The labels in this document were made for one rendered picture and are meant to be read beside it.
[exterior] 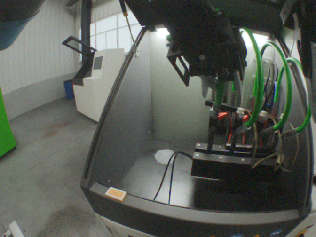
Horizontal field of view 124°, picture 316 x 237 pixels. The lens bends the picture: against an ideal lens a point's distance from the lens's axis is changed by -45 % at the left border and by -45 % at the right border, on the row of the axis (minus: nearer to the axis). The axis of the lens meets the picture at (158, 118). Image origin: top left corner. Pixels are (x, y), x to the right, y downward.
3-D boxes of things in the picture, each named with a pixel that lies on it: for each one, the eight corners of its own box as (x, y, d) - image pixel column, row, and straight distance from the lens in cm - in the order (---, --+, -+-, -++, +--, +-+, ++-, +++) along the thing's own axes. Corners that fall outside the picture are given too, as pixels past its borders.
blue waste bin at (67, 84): (63, 99, 679) (60, 81, 669) (74, 95, 708) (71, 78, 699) (70, 100, 628) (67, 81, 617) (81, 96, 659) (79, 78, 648)
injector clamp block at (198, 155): (188, 188, 59) (193, 157, 49) (192, 171, 66) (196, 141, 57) (268, 193, 67) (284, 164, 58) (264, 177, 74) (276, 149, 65)
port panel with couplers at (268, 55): (247, 112, 75) (252, 46, 72) (245, 110, 78) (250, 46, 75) (269, 115, 80) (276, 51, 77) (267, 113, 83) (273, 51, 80)
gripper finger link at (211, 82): (200, 111, 28) (188, 78, 20) (202, 85, 31) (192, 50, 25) (217, 112, 27) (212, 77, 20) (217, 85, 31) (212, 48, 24)
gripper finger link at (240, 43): (226, 75, 26) (202, 33, 20) (226, 67, 27) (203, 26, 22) (253, 69, 25) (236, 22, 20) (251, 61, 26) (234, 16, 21)
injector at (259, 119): (244, 174, 57) (262, 119, 46) (242, 165, 60) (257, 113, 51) (251, 175, 58) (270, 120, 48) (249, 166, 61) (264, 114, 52)
